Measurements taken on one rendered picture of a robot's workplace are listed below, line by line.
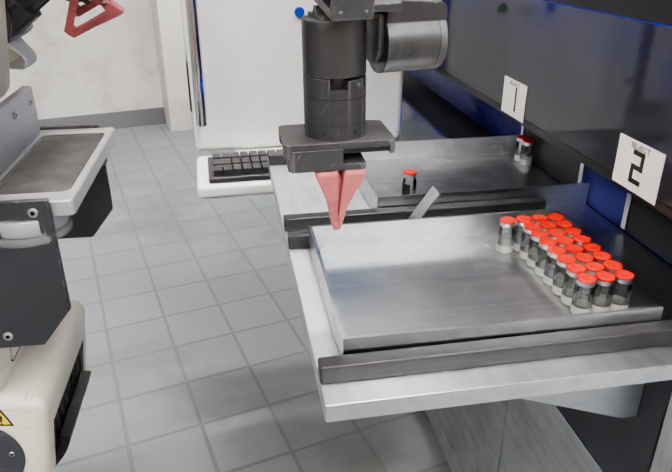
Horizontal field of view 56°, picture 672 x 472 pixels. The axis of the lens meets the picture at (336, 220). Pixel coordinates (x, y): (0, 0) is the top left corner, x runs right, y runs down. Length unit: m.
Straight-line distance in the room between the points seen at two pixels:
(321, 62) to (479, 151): 0.73
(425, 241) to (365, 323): 0.22
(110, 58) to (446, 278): 4.04
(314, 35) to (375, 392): 0.33
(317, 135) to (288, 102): 0.92
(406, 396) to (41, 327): 0.37
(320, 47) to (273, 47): 0.92
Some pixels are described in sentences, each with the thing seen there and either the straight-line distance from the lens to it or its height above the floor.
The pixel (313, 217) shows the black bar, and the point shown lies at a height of 0.90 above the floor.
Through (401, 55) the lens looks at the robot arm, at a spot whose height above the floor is 1.17.
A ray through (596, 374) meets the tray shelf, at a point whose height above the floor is 0.88.
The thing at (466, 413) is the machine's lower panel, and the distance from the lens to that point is 1.47.
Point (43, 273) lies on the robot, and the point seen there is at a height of 0.97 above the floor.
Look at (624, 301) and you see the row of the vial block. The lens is 0.77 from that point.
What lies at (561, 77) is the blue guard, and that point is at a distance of 0.97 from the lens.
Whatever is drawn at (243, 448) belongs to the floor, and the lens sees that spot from 1.83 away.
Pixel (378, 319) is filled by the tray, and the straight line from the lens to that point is 0.71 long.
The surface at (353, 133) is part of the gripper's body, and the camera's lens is 0.57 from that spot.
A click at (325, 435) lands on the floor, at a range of 1.85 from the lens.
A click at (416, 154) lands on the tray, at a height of 0.89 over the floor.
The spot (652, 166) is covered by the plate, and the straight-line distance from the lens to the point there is 0.80.
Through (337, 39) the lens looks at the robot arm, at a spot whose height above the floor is 1.19.
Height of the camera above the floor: 1.27
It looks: 25 degrees down
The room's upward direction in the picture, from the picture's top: straight up
